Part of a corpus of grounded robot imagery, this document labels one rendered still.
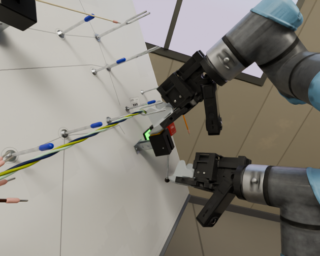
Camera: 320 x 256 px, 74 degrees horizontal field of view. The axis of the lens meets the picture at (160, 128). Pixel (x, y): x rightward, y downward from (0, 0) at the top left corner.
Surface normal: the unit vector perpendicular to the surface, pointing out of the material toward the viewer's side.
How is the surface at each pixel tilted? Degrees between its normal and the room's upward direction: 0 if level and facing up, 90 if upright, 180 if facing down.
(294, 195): 87
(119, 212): 54
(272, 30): 100
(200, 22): 90
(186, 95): 95
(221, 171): 68
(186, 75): 95
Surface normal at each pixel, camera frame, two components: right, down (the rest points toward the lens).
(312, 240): -0.34, -0.07
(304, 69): -0.88, -0.46
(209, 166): -0.68, -0.35
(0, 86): 0.88, -0.19
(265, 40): -0.26, 0.54
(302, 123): 0.01, 0.41
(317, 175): -0.40, -0.83
